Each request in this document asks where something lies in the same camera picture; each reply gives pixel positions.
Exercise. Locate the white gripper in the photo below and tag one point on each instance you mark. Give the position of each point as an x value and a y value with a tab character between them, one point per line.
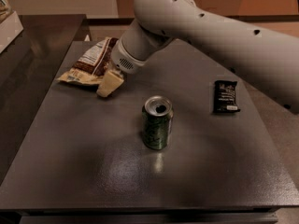
123	62

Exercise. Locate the brown chip bag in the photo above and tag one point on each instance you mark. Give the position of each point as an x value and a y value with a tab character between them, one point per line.
90	68

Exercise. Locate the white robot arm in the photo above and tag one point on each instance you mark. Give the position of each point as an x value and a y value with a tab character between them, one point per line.
267	60

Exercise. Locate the black rxbar chocolate bar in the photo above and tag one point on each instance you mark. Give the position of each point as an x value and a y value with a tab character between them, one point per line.
225	97

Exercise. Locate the green soda can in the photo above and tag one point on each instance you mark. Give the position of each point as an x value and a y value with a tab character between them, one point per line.
157	114

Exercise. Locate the white box on counter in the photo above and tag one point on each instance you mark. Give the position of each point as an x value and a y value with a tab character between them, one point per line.
10	28

